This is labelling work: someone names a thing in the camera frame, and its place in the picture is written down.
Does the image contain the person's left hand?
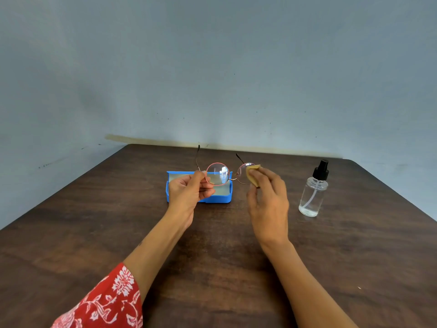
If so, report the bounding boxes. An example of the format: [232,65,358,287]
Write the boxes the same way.
[168,171,216,229]

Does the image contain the person's right hand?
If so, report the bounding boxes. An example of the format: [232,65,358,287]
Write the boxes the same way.
[246,167,290,250]

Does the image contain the tan cleaning cloth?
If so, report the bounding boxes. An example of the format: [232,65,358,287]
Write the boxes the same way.
[245,164,262,188]

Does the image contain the round metal-framed eyeglasses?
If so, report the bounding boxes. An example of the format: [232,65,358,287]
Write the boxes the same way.
[195,145,262,187]

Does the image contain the person's left forearm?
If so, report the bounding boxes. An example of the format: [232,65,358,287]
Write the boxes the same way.
[123,212,190,304]

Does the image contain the person's right forearm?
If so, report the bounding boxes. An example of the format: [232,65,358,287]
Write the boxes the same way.
[260,240,359,328]

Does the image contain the blue glasses case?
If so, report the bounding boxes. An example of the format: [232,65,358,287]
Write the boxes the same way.
[166,171,234,204]

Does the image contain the clear spray bottle black cap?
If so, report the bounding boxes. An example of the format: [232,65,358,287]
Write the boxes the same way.
[298,160,330,218]

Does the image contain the red floral sleeve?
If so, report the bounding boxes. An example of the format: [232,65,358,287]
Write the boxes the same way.
[51,262,144,328]

